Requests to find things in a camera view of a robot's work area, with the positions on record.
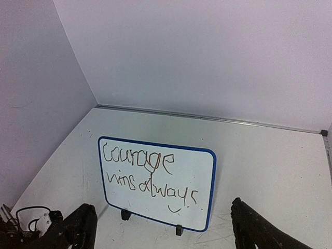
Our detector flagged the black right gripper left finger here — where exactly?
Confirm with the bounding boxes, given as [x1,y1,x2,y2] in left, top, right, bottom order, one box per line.
[45,203,98,248]

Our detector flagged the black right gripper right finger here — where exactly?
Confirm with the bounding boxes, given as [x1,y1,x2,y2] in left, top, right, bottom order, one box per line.
[231,197,309,248]

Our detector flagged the small blue-framed whiteboard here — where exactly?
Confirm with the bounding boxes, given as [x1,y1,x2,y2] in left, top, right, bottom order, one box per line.
[98,136,217,232]

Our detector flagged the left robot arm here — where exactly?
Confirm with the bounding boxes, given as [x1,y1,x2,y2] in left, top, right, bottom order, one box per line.
[1,204,64,248]

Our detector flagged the black whiteboard stand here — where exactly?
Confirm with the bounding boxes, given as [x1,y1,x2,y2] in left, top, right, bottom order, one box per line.
[121,210,184,236]

